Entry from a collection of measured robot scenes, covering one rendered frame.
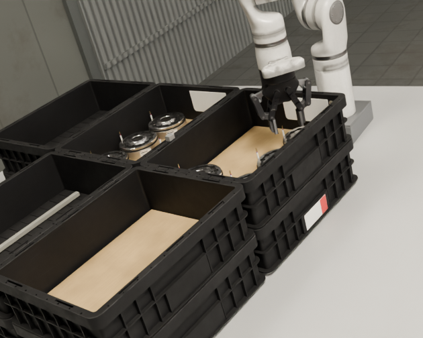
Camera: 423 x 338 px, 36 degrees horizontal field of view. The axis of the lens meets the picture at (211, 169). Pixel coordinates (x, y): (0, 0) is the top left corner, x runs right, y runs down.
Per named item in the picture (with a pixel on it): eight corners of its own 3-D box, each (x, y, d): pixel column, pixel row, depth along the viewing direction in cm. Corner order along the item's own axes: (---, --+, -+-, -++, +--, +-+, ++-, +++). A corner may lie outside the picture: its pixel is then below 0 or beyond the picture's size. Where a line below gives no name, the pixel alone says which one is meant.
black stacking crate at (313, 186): (260, 165, 177) (251, 125, 172) (362, 180, 158) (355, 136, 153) (164, 250, 152) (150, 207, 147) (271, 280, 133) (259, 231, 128)
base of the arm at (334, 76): (328, 105, 186) (319, 48, 179) (360, 105, 182) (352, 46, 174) (317, 120, 180) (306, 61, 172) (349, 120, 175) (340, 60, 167)
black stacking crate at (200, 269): (151, 211, 147) (136, 167, 142) (258, 236, 128) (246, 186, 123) (11, 326, 122) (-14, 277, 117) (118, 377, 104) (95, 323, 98)
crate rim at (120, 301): (139, 174, 143) (135, 164, 142) (249, 194, 124) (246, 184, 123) (-11, 286, 118) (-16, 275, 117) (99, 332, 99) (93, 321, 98)
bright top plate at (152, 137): (134, 131, 178) (133, 130, 178) (164, 133, 172) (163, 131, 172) (111, 150, 171) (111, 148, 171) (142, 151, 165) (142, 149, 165)
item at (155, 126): (165, 112, 185) (164, 110, 185) (192, 115, 179) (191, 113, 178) (141, 129, 179) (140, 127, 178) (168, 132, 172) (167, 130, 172)
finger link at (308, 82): (306, 80, 143) (303, 106, 146) (314, 80, 144) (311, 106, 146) (302, 76, 146) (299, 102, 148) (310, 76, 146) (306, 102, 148)
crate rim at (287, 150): (244, 95, 168) (242, 86, 167) (350, 102, 149) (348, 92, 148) (139, 174, 143) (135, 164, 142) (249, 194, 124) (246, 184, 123)
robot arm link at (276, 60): (265, 80, 135) (259, 51, 132) (250, 66, 145) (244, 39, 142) (307, 68, 135) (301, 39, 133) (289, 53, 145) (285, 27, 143)
